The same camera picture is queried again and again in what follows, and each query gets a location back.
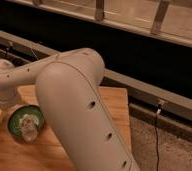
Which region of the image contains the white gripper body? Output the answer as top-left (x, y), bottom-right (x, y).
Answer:
top-left (0, 87), bottom-right (22, 110)

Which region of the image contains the white bottle with green label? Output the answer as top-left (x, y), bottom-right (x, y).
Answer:
top-left (20, 114), bottom-right (38, 142)

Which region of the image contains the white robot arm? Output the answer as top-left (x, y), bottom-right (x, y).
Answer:
top-left (0, 48), bottom-right (140, 171)

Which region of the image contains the green ceramic bowl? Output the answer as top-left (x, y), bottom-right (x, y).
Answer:
top-left (7, 105), bottom-right (45, 141)

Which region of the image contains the metal window frame rail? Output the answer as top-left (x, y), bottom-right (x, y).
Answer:
top-left (8, 0), bottom-right (192, 48)

